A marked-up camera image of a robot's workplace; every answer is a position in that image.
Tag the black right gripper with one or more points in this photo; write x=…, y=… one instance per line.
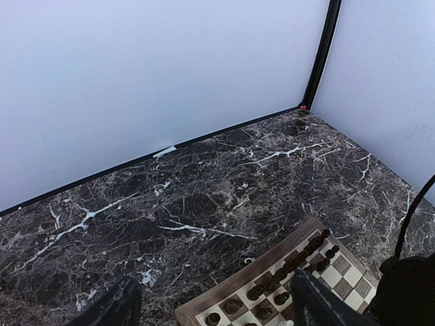
x=405, y=293

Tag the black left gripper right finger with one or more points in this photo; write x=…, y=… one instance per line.
x=315, y=304

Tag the black chess rook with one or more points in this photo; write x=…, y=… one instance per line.
x=325, y=233
x=213, y=319

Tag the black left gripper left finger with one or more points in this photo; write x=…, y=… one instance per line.
x=121, y=305

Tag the wooden chess board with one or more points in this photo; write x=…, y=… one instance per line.
x=259, y=294

